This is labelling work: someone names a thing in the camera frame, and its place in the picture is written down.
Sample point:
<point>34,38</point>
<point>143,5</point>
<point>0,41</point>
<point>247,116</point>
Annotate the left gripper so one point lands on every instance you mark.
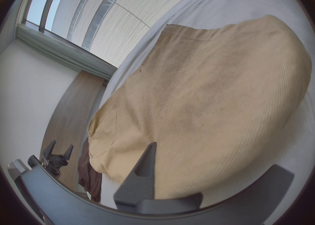
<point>56,161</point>

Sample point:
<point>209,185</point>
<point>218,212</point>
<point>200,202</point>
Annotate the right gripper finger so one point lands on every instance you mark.
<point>144,169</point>

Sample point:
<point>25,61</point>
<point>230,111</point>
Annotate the beige garment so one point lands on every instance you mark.
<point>201,100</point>

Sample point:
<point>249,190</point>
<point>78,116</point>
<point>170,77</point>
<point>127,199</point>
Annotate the bed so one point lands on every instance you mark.
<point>216,4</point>

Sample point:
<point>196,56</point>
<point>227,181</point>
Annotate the dark brown garment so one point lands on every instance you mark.
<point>89,177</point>

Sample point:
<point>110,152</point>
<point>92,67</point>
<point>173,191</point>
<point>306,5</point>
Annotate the window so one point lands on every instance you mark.
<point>123,19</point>

